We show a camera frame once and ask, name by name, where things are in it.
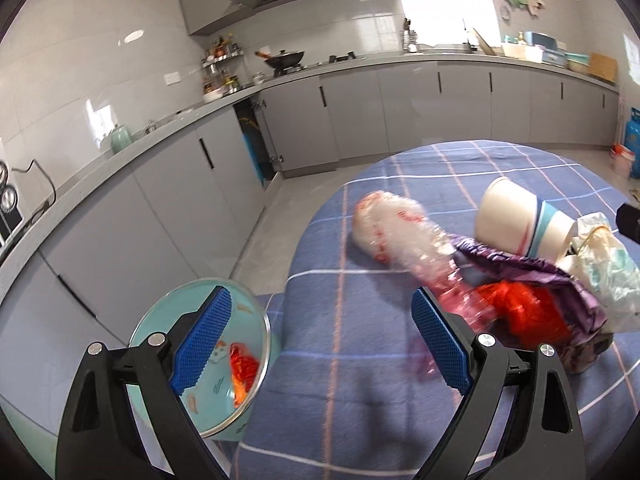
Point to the black wok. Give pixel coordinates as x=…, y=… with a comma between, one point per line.
x=285, y=57

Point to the white wall outlet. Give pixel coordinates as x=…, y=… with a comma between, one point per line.
x=172, y=78

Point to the clear crumpled plastic bag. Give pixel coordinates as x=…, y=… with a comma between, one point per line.
x=615, y=270

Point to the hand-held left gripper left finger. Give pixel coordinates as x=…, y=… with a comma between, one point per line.
x=205, y=340

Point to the light teal trash bin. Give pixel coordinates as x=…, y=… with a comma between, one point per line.
x=242, y=312

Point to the blue gas cylinder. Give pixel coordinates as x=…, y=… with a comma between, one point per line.
x=252, y=150
x=635, y=140

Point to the bright window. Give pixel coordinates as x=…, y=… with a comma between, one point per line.
x=445, y=0

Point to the purple foil wrapper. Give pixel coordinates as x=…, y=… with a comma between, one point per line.
x=525, y=265

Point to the white appliance with dials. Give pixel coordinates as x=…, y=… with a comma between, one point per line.
x=10, y=200

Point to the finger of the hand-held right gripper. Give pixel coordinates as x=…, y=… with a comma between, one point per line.
x=631, y=222

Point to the metal utensil holder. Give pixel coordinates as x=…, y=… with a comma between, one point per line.
x=410, y=37

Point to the green wall decoration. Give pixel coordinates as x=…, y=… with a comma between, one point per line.
x=517, y=1

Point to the wooden cutting board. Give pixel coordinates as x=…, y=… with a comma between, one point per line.
x=602, y=67

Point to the grey kitchen base cabinets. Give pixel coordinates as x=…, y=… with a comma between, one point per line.
x=165, y=200

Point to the crushed clear plastic bottle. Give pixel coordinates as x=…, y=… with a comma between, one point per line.
x=395, y=235

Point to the crumpled red snack wrapper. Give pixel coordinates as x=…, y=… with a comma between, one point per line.
x=245, y=367

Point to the blue storage box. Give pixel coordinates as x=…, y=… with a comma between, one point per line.
x=545, y=47

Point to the red plastic wrapper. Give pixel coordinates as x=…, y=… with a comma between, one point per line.
x=525, y=310

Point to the black gas stove burner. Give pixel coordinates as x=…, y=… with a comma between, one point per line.
x=342, y=56

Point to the white paper cup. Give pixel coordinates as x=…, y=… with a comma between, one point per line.
x=505, y=215

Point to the metal spice rack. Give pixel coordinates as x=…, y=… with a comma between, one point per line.
x=222, y=67

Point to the green teapot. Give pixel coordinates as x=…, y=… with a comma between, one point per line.
x=121, y=140

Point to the blue plaid tablecloth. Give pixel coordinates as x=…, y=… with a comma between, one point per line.
x=350, y=410

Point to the dark crumpled wrapper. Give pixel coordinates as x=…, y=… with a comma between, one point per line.
x=585, y=355

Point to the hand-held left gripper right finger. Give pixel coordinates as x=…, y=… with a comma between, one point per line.
x=442, y=345

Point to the white storage box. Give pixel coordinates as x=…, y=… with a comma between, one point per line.
x=520, y=52

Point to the white plastic bucket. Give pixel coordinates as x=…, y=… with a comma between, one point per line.
x=622, y=160

